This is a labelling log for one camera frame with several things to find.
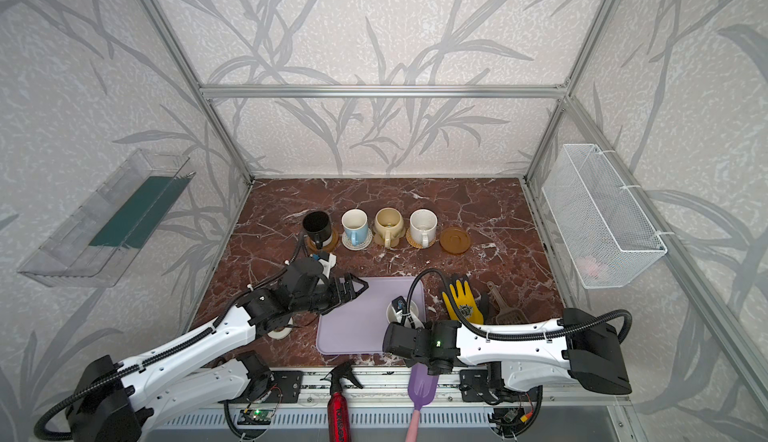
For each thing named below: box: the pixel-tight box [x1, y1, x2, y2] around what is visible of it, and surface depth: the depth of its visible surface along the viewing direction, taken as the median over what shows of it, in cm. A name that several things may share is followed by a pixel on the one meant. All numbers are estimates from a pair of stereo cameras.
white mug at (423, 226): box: [409, 208, 438, 249], surface depth 99 cm
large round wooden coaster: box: [439, 227, 471, 254], surface depth 104 cm
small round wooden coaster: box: [306, 228, 338, 253], surface depth 101 cm
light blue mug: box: [341, 208, 369, 246], surface depth 98 cm
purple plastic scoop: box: [406, 363, 439, 442], surface depth 74 cm
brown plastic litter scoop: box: [486, 281, 529, 325], surface depth 86 cm
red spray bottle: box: [320, 360, 363, 442], surface depth 70 cm
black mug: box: [302, 211, 332, 250], surface depth 96 cm
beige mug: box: [374, 207, 404, 249], surface depth 98 cm
